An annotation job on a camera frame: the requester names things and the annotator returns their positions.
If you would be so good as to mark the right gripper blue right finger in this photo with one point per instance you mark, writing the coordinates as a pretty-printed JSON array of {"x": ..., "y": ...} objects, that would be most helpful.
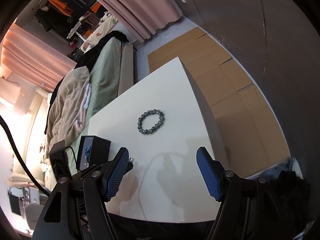
[{"x": 210, "y": 170}]

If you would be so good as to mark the pink curtain right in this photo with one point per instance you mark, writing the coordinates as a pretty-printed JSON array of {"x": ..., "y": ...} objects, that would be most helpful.
[{"x": 142, "y": 18}]

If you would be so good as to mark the pink curtain left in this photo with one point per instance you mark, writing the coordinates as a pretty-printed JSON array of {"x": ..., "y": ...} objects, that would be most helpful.
[{"x": 32, "y": 59}]

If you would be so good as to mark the beige blanket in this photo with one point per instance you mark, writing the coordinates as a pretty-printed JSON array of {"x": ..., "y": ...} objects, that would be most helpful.
[{"x": 64, "y": 116}]

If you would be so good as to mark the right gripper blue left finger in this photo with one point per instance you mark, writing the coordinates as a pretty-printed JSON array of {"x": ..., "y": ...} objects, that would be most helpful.
[{"x": 114, "y": 173}]

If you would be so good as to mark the black garment on bed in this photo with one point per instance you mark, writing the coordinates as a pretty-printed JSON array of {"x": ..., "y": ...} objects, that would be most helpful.
[{"x": 89, "y": 58}]

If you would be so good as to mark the floral bedding far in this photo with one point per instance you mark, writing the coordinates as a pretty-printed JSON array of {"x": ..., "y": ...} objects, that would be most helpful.
[{"x": 106, "y": 23}]

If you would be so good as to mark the green bed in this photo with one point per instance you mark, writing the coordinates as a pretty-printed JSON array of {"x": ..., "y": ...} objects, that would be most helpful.
[{"x": 110, "y": 77}]

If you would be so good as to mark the black jewelry box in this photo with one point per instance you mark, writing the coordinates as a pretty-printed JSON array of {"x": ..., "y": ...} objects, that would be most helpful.
[{"x": 92, "y": 150}]

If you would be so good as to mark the white side table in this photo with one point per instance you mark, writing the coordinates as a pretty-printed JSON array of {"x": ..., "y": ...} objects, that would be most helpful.
[{"x": 162, "y": 121}]

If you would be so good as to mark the orange garment hanging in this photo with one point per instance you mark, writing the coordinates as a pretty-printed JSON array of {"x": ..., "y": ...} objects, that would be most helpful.
[{"x": 62, "y": 7}]

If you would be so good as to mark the flat brown cardboard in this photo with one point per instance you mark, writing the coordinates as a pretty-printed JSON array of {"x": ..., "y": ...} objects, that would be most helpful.
[{"x": 252, "y": 137}]

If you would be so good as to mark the pink curtain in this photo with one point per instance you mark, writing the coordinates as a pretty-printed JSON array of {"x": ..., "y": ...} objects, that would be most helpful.
[
  {"x": 142, "y": 18},
  {"x": 32, "y": 59}
]

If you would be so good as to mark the white small table far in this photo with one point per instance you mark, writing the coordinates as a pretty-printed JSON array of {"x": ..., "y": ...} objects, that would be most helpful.
[{"x": 85, "y": 23}]

